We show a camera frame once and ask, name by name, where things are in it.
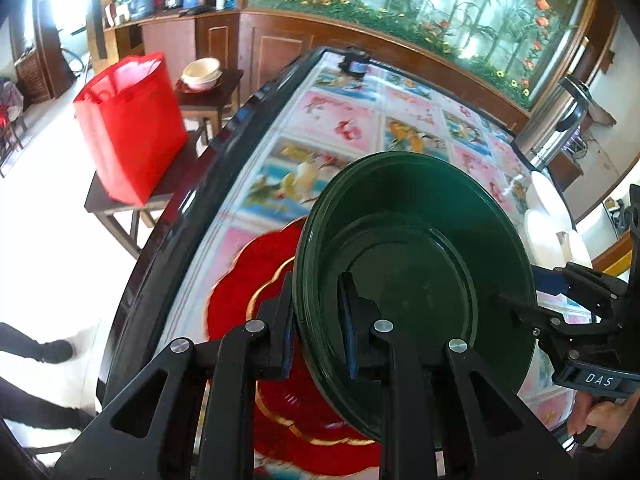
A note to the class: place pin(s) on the wicker basket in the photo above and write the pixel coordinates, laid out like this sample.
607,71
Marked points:
32,77

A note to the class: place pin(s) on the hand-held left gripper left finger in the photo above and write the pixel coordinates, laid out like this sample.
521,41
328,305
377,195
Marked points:
287,340

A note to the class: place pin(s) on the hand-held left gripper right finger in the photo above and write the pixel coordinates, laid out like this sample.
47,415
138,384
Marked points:
350,330

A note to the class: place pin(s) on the stainless steel flask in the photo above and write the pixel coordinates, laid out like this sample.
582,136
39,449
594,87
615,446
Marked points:
547,130

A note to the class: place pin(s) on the large glass aquarium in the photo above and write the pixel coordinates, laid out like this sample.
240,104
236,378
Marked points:
450,10

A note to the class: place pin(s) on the small cream bowl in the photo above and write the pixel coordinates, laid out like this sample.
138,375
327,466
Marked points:
210,85
202,67

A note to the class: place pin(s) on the small red plate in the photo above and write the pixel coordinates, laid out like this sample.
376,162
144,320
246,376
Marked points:
182,87

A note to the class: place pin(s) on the person's right hand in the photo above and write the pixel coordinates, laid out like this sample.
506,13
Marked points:
610,420

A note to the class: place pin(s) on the dark green plastic bowl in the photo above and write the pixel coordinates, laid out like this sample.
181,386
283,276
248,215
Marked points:
425,240

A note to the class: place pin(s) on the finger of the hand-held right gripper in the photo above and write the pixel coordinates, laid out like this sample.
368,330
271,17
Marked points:
525,312
550,280

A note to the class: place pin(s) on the red shopping bag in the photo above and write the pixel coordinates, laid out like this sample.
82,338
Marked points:
135,125

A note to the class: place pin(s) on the dark wooden stool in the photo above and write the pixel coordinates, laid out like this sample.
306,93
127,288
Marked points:
105,200
225,90

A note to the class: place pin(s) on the black glossy table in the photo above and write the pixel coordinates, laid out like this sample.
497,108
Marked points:
165,240

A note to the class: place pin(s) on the red gold-rimmed plate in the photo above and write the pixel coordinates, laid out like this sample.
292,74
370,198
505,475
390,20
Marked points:
230,300

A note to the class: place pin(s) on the wooden sideboard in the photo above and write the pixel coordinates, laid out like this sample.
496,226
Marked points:
165,40

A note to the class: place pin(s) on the printed fruit tablecloth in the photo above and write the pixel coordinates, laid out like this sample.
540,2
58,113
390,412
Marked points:
350,125

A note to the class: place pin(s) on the small dark jar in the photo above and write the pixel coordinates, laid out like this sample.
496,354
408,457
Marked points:
354,66

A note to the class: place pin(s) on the wooden aquarium base cabinet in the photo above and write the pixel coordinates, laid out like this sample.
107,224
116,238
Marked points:
280,50

